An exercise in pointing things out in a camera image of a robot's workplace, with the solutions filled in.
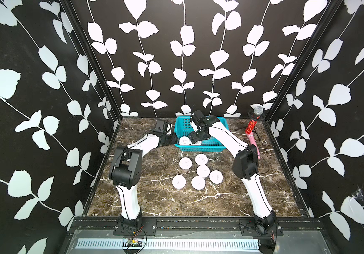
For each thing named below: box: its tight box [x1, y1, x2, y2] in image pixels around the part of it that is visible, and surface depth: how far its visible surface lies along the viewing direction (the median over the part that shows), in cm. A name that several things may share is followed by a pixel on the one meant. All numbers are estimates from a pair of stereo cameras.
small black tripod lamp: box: [234, 105, 267, 141], surface depth 92 cm
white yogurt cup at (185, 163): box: [178, 157, 193, 170], surface depth 92 cm
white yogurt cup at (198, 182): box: [190, 175, 206, 190], surface depth 85 cm
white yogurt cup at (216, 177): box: [208, 170, 224, 185], surface depth 86 cm
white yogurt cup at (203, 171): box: [196, 164, 211, 178], surface depth 88 cm
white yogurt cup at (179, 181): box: [171, 174, 187, 189], surface depth 85 cm
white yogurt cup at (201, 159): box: [194, 153, 208, 166], surface depth 92 cm
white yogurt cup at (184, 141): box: [178, 135, 191, 146], surface depth 100 cm
